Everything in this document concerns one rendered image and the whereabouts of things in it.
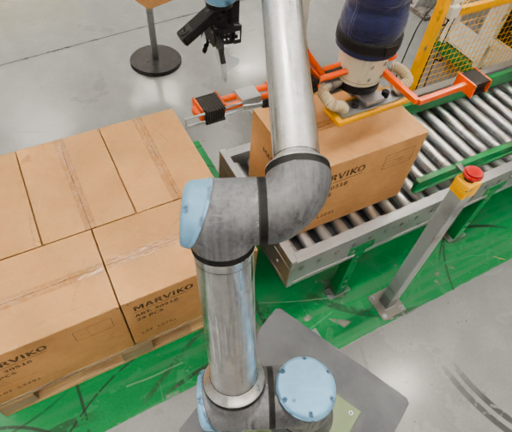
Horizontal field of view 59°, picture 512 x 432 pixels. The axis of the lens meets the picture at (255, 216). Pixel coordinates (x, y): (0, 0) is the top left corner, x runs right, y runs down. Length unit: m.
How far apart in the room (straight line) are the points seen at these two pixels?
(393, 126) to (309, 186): 1.23
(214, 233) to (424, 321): 1.96
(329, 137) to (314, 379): 0.98
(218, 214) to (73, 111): 2.82
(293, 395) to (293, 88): 0.70
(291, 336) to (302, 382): 0.38
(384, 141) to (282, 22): 1.00
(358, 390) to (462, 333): 1.21
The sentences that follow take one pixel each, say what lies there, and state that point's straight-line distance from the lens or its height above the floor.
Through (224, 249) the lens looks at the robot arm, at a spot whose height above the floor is 1.52.
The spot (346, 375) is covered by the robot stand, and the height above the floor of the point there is 0.75.
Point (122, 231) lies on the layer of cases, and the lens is 2.00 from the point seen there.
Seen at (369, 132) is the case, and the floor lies 0.95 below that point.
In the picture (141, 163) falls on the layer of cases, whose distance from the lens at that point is 2.24.
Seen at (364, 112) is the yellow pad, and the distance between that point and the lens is 1.71.
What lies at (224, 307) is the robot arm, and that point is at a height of 1.38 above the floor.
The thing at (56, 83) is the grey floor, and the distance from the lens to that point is 3.75.
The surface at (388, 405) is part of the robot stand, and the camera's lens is 1.52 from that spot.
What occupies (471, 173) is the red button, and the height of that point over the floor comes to 1.04.
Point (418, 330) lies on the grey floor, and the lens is 2.53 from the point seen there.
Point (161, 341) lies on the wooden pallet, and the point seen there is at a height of 0.02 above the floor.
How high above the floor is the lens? 2.15
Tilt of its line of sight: 53 degrees down
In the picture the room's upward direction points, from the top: 6 degrees clockwise
